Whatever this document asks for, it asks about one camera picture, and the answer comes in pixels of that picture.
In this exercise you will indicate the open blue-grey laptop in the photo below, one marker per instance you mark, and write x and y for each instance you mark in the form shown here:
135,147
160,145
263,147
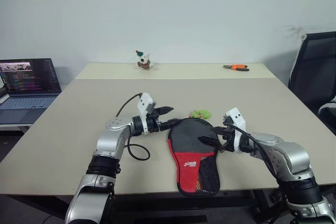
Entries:
29,90

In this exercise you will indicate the black red paddle case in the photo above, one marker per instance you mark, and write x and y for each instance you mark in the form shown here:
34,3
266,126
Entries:
186,166

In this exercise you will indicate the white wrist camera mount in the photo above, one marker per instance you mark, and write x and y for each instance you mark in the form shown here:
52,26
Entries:
145,102
237,119

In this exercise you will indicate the white plush toy figure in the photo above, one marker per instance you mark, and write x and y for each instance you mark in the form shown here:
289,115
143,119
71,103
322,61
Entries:
143,61

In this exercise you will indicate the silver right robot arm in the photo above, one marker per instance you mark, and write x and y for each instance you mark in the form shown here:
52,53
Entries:
291,155

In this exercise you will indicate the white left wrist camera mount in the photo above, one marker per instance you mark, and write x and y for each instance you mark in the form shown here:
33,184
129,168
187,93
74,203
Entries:
145,102

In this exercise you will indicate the black mesh office chair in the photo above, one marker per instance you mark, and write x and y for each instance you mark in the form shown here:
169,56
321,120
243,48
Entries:
312,77

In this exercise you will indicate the small green item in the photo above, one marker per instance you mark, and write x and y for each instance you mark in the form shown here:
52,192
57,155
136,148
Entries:
203,114

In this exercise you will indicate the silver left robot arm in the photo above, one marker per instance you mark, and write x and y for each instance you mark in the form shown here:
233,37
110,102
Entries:
107,145

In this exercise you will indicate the black oblong device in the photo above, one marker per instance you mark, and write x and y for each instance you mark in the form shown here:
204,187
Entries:
1,91

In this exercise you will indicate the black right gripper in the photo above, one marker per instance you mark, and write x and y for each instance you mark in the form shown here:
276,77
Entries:
229,140

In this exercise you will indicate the black table frame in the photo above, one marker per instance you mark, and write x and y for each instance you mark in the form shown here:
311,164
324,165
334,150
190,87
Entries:
157,208

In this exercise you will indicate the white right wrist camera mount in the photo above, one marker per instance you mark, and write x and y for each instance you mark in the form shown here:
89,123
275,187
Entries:
237,119

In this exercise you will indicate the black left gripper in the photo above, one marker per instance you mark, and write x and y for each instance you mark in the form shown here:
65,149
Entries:
155,125

